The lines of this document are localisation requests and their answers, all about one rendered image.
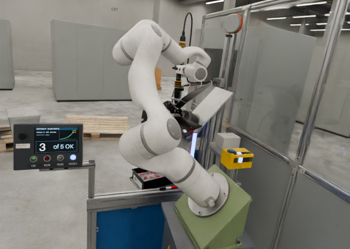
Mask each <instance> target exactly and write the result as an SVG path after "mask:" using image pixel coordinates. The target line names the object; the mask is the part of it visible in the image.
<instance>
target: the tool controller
mask: <svg viewBox="0 0 350 249"><path fill-rule="evenodd" d="M36 141H49V153H35V142H36ZM72 154H75V155H76V156H77V158H76V159H75V160H71V159H70V155H72ZM46 155H49V156H50V157H51V159H50V161H45V160H44V156H46ZM58 155H63V156H64V159H63V160H62V161H58V160H57V156H58ZM31 156H36V157H37V161H36V162H31V161H30V157H31ZM82 164H83V123H70V122H22V123H16V124H14V170H32V169H50V170H53V169H54V168H64V169H68V167H82Z"/></svg>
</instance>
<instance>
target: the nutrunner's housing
mask: <svg viewBox="0 0 350 249"><path fill-rule="evenodd" d="M185 39H186V37H185V31H182V36H181V37H180V41H183V42H185ZM179 94H180V88H175V89H174V98H179Z"/></svg>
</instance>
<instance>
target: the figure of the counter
mask: <svg viewBox="0 0 350 249"><path fill-rule="evenodd" d="M35 153H49V141H36V142H35Z"/></svg>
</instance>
